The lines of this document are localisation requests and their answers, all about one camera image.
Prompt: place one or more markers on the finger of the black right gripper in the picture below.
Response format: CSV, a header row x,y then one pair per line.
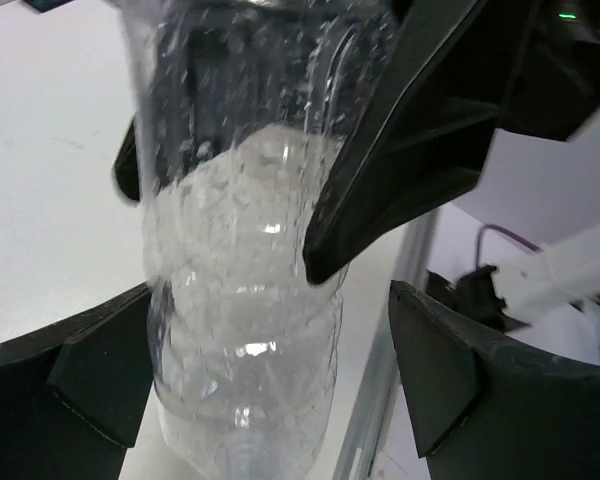
x,y
425,133
125,167

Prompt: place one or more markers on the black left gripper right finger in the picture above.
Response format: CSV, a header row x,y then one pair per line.
x,y
486,406

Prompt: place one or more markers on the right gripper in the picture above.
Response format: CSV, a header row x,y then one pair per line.
x,y
558,86

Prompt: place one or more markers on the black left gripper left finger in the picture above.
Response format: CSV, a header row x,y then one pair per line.
x,y
73,394

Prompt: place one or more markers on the clear bottle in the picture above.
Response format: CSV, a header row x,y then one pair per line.
x,y
242,108

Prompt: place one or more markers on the black logo sticker right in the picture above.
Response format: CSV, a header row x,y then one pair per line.
x,y
43,6

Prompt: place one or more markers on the aluminium table rail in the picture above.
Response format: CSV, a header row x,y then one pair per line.
x,y
375,397

